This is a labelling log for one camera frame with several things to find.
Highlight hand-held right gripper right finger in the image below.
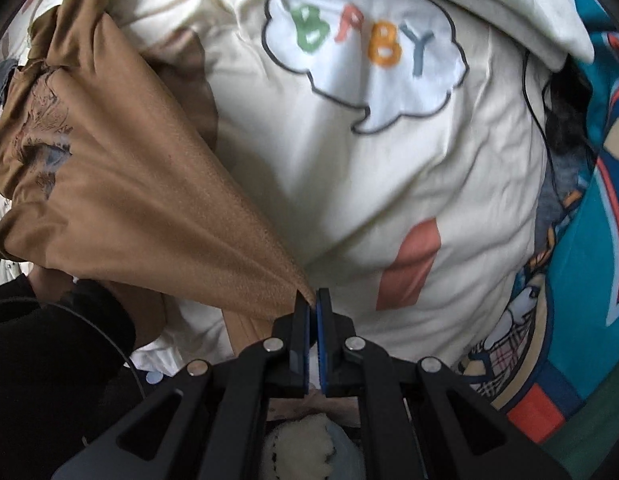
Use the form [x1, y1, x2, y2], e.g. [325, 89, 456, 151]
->
[315, 288, 573, 480]

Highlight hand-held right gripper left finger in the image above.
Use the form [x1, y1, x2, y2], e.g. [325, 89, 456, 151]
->
[50, 291, 316, 480]

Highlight brown printed T-shirt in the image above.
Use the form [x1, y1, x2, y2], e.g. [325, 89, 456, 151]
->
[0, 0, 317, 356]

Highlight person's left forearm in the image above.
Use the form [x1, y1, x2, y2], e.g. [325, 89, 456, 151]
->
[0, 265, 138, 461]

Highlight dark clothes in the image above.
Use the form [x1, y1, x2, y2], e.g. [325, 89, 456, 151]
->
[539, 55, 603, 221]

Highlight white fluffy plush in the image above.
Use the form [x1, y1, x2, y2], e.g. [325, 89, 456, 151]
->
[262, 412, 337, 480]

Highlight cream printed blanket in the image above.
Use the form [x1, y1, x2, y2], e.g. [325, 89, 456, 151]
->
[0, 0, 550, 391]

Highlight teal cartoon blanket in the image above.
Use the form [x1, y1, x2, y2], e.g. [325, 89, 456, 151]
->
[459, 0, 619, 476]

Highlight cream pillow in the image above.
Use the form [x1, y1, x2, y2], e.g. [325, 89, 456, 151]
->
[404, 0, 595, 73]

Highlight black cable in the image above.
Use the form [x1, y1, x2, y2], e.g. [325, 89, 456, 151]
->
[522, 50, 557, 196]

